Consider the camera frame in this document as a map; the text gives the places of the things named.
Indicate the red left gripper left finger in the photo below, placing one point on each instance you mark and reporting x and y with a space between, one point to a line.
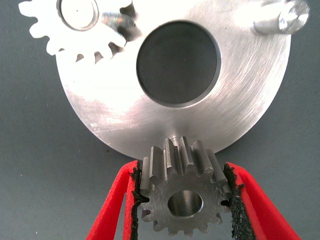
110 212

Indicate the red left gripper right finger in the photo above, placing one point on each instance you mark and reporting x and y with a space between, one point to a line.
270 212

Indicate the small steel planetary gear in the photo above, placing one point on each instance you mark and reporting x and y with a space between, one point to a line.
160 200
57 37

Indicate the round metal carrier plate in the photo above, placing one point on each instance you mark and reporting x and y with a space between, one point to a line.
112 100

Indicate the dark grey table cloth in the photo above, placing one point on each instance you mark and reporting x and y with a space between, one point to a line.
25 125

